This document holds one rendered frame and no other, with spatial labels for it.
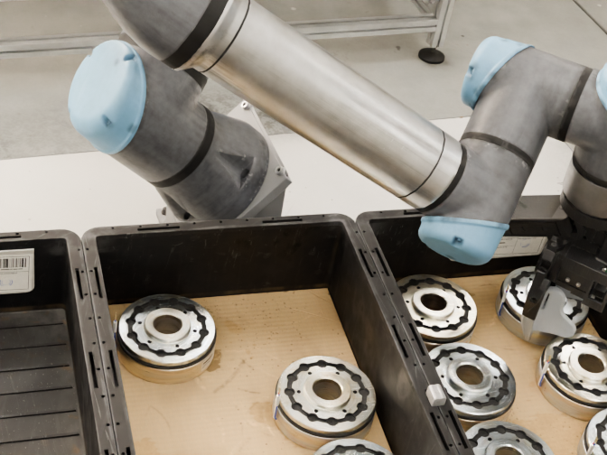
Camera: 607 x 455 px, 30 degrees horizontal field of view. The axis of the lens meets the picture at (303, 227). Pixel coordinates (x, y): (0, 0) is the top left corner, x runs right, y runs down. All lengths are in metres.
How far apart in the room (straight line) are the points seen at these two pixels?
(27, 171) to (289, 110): 0.74
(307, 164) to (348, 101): 0.74
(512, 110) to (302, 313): 0.36
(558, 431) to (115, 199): 0.71
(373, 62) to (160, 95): 2.10
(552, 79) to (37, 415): 0.59
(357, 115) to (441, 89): 2.33
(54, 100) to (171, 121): 1.73
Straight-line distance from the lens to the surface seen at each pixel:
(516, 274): 1.35
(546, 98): 1.09
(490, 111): 1.08
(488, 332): 1.32
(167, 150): 1.33
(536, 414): 1.25
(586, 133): 1.09
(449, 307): 1.27
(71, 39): 3.03
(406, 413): 1.12
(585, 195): 1.14
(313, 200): 1.64
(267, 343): 1.24
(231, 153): 1.37
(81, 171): 1.65
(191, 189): 1.37
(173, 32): 0.92
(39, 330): 1.24
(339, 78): 0.98
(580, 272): 1.20
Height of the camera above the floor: 1.71
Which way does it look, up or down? 39 degrees down
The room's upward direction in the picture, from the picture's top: 11 degrees clockwise
